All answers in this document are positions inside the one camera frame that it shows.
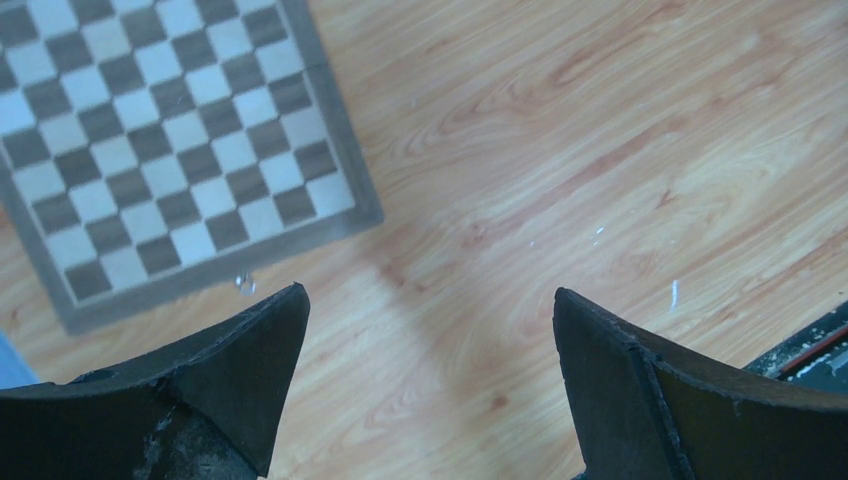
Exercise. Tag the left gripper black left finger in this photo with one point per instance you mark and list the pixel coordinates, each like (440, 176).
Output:
(207, 406)

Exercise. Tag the small clear plastic bit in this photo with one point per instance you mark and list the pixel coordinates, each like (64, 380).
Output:
(245, 284)

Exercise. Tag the wooden chessboard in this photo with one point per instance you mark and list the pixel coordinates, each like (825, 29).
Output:
(151, 149)

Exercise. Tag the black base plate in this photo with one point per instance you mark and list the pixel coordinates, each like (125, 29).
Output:
(815, 357)

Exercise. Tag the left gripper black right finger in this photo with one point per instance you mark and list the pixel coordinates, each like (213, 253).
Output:
(645, 407)

